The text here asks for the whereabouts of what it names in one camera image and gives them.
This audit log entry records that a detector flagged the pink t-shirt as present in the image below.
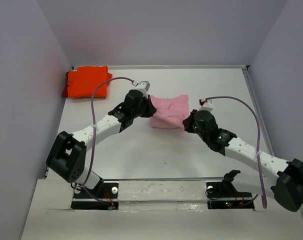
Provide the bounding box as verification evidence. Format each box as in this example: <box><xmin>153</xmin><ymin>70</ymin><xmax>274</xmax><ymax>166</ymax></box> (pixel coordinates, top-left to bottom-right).
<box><xmin>149</xmin><ymin>94</ymin><xmax>190</xmax><ymax>129</ymax></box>

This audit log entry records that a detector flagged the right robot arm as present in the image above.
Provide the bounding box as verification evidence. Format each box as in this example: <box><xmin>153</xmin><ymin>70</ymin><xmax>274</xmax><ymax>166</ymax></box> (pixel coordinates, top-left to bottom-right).
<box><xmin>183</xmin><ymin>109</ymin><xmax>303</xmax><ymax>212</ymax></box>

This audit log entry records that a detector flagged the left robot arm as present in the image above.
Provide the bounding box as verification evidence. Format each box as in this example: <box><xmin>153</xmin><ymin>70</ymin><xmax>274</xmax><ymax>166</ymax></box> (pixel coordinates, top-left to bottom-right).
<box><xmin>46</xmin><ymin>89</ymin><xmax>156</xmax><ymax>198</ymax></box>

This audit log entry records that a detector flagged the folded orange t-shirt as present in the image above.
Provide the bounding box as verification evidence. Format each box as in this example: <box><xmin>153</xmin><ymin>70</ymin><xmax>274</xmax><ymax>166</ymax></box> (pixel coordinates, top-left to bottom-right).
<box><xmin>62</xmin><ymin>66</ymin><xmax>113</xmax><ymax>99</ymax></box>

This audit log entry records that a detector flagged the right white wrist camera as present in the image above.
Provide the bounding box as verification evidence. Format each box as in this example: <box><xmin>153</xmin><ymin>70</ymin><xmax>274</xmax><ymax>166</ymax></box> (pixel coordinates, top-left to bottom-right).
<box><xmin>198</xmin><ymin>98</ymin><xmax>214</xmax><ymax>112</ymax></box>

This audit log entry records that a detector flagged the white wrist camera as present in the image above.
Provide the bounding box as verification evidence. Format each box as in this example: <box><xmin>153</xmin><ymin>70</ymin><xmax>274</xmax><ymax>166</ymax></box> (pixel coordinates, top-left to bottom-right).
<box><xmin>198</xmin><ymin>98</ymin><xmax>214</xmax><ymax>112</ymax></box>
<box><xmin>132</xmin><ymin>80</ymin><xmax>151</xmax><ymax>93</ymax></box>

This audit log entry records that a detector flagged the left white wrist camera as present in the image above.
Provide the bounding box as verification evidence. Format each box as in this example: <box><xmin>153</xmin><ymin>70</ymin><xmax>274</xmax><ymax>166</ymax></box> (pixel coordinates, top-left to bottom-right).
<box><xmin>132</xmin><ymin>80</ymin><xmax>151</xmax><ymax>93</ymax></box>

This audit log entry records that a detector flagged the aluminium table edge rail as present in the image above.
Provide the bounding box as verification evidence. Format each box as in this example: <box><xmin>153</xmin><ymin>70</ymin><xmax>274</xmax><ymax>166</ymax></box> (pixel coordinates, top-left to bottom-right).
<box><xmin>71</xmin><ymin>64</ymin><xmax>250</xmax><ymax>71</ymax></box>

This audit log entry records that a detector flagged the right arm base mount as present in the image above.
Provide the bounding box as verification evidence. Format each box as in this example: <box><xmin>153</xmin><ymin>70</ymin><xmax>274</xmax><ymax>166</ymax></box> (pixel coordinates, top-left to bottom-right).
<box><xmin>205</xmin><ymin>170</ymin><xmax>255</xmax><ymax>210</ymax></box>

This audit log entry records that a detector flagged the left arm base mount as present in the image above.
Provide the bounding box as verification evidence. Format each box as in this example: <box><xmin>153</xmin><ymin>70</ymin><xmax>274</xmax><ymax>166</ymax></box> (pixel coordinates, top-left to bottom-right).
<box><xmin>70</xmin><ymin>180</ymin><xmax>119</xmax><ymax>211</ymax></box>

